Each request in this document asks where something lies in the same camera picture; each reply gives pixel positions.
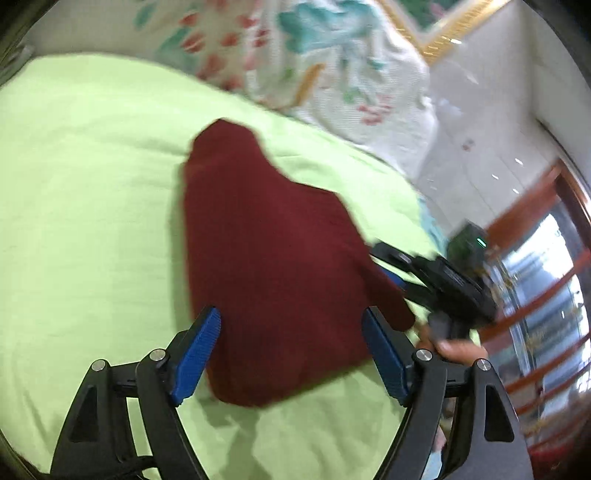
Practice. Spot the gold framed picture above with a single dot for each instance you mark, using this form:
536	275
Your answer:
443	39

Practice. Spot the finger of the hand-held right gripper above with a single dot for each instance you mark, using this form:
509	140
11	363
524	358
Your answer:
397	281
392	256

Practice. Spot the white floral quilt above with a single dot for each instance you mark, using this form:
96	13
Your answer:
323	69

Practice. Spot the light blue bed sheet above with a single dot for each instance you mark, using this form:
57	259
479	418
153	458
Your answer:
429	226

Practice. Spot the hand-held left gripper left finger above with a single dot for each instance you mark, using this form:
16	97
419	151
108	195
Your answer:
198	355

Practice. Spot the dark red rug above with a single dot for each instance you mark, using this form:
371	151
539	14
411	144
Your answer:
554	464

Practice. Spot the wooden glass door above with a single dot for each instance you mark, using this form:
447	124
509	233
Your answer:
549	184

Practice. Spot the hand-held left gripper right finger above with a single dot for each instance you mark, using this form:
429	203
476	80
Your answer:
385	360

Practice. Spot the person's right hand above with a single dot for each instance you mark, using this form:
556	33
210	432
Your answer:
461	353

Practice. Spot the dark red knit sweater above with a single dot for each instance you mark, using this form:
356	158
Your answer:
277	254

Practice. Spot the light green bed sheet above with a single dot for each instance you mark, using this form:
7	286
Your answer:
92	207

